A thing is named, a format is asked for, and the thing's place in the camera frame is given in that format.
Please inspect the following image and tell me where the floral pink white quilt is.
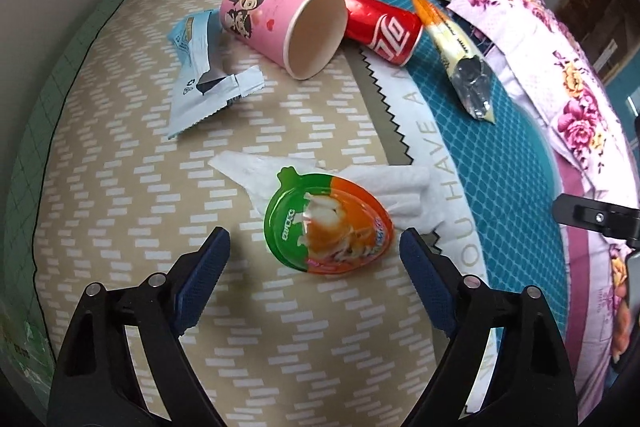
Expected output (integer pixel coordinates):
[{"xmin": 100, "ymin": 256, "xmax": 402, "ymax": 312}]
[{"xmin": 448, "ymin": 0, "xmax": 639, "ymax": 418}]

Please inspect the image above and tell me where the pink paper cup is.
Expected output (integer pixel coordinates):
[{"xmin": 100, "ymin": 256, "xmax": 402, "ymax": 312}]
[{"xmin": 219, "ymin": 0, "xmax": 348, "ymax": 80}]

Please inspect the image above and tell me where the patterned bed sheet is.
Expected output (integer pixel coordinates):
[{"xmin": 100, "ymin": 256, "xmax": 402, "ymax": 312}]
[{"xmin": 1, "ymin": 0, "xmax": 568, "ymax": 426}]

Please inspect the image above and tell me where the white tissue paper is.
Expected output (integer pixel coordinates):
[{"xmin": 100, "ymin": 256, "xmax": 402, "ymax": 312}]
[{"xmin": 208, "ymin": 150, "xmax": 446, "ymax": 234}]

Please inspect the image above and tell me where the orange yellow snack bag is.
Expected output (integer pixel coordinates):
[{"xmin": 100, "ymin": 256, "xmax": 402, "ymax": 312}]
[{"xmin": 411, "ymin": 0, "xmax": 495, "ymax": 124}]

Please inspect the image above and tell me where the red cola can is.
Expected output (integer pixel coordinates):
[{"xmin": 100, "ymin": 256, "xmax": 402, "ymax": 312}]
[{"xmin": 344, "ymin": 0, "xmax": 423, "ymax": 67}]

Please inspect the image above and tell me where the green orange jelly cup lid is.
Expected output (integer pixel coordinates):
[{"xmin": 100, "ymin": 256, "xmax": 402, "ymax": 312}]
[{"xmin": 264, "ymin": 167, "xmax": 395, "ymax": 275}]

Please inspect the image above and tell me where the light blue torn wrapper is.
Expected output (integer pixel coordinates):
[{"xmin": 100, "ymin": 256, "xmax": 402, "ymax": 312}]
[{"xmin": 166, "ymin": 10, "xmax": 265, "ymax": 139}]

